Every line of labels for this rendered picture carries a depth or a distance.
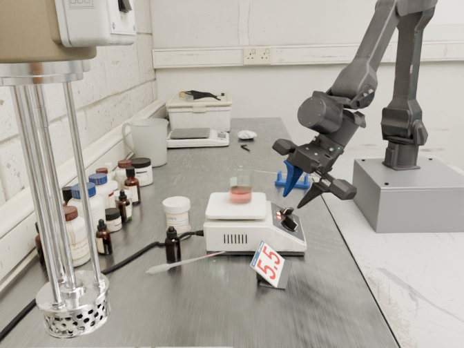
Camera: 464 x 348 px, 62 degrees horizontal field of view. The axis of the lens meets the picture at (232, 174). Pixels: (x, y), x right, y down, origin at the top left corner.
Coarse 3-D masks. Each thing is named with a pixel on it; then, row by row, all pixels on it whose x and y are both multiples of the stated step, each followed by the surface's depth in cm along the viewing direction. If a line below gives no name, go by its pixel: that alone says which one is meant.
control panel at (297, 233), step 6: (276, 204) 85; (276, 210) 82; (276, 216) 79; (282, 216) 81; (294, 216) 85; (276, 222) 76; (282, 228) 76; (300, 228) 80; (294, 234) 76; (300, 234) 77
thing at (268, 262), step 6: (264, 246) 73; (264, 252) 72; (270, 252) 73; (258, 258) 69; (264, 258) 70; (270, 258) 71; (276, 258) 73; (258, 264) 67; (264, 264) 69; (270, 264) 70; (276, 264) 71; (264, 270) 67; (270, 270) 68; (276, 270) 70; (270, 276) 67; (276, 276) 68
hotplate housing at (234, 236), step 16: (208, 224) 75; (224, 224) 75; (240, 224) 74; (256, 224) 74; (272, 224) 74; (208, 240) 75; (224, 240) 75; (240, 240) 75; (256, 240) 75; (272, 240) 75; (288, 240) 74; (304, 240) 77
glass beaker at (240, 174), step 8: (232, 168) 80; (240, 168) 80; (248, 168) 80; (232, 176) 76; (240, 176) 76; (248, 176) 76; (232, 184) 77; (240, 184) 76; (248, 184) 77; (232, 192) 78; (240, 192) 77; (248, 192) 78; (232, 200) 78; (240, 200) 78; (248, 200) 78
